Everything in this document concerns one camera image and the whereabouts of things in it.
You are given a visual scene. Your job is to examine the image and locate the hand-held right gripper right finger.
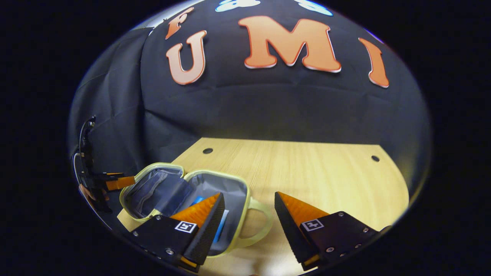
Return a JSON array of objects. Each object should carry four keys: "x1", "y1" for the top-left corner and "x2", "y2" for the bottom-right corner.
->
[{"x1": 274, "y1": 192, "x2": 392, "y2": 272}]

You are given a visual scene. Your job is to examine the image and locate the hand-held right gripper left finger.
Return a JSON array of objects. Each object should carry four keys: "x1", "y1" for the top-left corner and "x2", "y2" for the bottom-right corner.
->
[{"x1": 130, "y1": 192, "x2": 226, "y2": 273}]

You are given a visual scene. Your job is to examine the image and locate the pale blue tube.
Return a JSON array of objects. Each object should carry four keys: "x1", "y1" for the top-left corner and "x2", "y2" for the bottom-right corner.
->
[{"x1": 213, "y1": 210, "x2": 230, "y2": 244}]

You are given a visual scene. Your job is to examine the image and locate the pale yellow small suitcase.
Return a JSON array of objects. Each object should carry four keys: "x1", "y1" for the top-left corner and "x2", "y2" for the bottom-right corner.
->
[{"x1": 119, "y1": 162, "x2": 274, "y2": 257}]

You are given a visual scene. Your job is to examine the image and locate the black backdrop cloth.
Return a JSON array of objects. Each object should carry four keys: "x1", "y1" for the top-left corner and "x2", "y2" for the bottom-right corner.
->
[{"x1": 69, "y1": 0, "x2": 432, "y2": 207}]

